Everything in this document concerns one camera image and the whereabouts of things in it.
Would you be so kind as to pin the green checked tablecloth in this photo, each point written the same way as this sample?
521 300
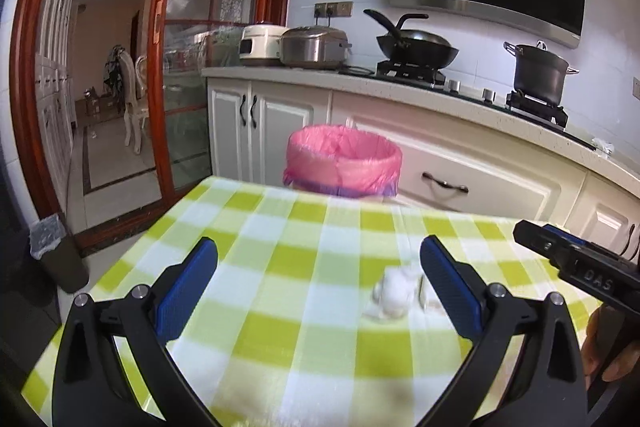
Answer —
300 282

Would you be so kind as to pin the dark stock pot with lid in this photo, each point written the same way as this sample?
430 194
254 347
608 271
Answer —
540 77

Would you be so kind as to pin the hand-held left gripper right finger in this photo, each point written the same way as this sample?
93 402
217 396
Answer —
450 287

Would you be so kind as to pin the white tissue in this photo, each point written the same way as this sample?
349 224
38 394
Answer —
395 294

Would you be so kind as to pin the red framed glass sliding door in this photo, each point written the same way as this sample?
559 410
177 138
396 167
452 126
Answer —
162 57

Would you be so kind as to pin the trash bin with pink liner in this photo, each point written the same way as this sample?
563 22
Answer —
345 157

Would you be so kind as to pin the white dining chair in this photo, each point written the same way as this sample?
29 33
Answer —
132 107

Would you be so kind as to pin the dark garment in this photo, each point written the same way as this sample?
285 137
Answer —
112 67

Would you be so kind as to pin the white tall cupboard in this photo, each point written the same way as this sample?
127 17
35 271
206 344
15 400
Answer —
52 82

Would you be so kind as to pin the black gas stove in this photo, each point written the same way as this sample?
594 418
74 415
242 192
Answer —
537 107

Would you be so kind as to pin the black wok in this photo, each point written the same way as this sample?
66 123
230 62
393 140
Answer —
420 52

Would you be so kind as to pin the cardboard box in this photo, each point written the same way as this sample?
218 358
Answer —
97 104

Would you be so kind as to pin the beige wall switch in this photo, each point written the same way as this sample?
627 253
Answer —
636 88

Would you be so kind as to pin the person's right hand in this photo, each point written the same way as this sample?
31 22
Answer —
595 342

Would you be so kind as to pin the white kitchen base cabinet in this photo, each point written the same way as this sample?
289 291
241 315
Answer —
475 167

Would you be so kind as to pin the silver electric cooker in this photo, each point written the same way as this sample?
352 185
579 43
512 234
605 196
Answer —
312 49

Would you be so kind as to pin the white rice cooker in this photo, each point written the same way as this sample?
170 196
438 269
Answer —
257 47

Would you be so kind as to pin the small dark bin with bag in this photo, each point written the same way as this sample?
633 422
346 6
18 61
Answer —
62 262

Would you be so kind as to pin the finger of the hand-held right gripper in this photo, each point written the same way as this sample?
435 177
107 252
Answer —
537 239
560 233

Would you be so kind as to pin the metal wall socket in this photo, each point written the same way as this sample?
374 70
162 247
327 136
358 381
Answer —
332 9

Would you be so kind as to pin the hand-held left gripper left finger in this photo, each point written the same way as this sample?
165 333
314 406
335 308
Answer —
187 287

